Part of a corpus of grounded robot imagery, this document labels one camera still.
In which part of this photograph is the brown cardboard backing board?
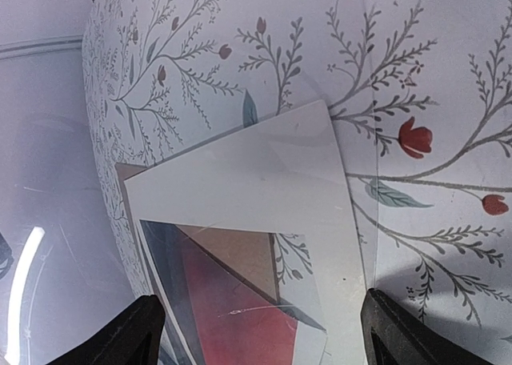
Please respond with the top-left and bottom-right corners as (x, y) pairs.
(115, 163), (279, 311)

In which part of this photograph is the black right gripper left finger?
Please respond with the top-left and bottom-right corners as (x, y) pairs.
(50, 295), (166, 365)

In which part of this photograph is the red sunset photo print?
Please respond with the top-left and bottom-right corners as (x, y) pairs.
(138, 220), (327, 364)

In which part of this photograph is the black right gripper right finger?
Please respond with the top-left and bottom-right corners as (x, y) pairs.
(360, 288), (488, 365)

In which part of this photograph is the floral patterned table mat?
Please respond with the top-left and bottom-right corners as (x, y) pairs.
(82, 0), (511, 364)

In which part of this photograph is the clear acrylic sheet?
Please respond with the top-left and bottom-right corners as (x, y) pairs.
(235, 0), (378, 285)

